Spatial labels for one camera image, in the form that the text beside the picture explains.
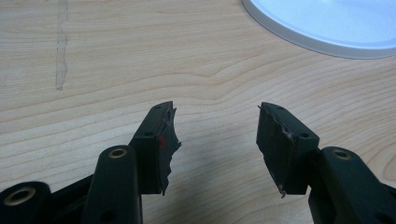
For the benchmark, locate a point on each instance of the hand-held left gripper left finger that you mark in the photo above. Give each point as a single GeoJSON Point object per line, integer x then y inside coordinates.
{"type": "Point", "coordinates": [152, 155]}

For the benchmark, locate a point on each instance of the clear tape strip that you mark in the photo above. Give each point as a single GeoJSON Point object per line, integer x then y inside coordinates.
{"type": "Point", "coordinates": [61, 46]}

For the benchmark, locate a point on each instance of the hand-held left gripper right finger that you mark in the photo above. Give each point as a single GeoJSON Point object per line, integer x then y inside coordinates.
{"type": "Point", "coordinates": [285, 155]}

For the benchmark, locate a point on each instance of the white round plate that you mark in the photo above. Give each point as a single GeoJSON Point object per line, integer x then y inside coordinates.
{"type": "Point", "coordinates": [327, 25]}

